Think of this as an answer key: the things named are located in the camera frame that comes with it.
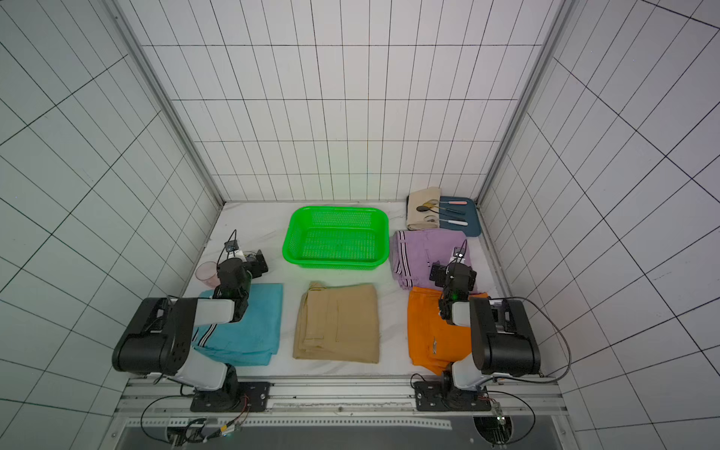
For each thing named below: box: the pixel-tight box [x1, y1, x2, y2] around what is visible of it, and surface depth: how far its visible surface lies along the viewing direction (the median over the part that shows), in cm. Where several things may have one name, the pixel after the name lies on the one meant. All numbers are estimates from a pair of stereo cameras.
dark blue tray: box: [438, 195, 482, 238], surface depth 118 cm
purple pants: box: [390, 227, 467, 290], surface depth 102 cm
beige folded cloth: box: [406, 186, 441, 231], surface depth 117 cm
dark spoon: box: [416, 202, 440, 214], surface depth 120 cm
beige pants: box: [292, 281, 380, 364], surface depth 85 cm
